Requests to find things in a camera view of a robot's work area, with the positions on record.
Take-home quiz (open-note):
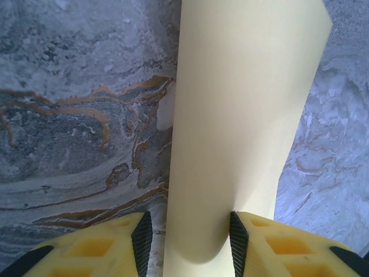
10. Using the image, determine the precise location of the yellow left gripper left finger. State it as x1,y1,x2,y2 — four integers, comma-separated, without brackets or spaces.
0,211,153,277

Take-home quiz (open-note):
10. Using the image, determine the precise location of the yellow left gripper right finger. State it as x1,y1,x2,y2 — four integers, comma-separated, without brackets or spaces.
229,211,369,277

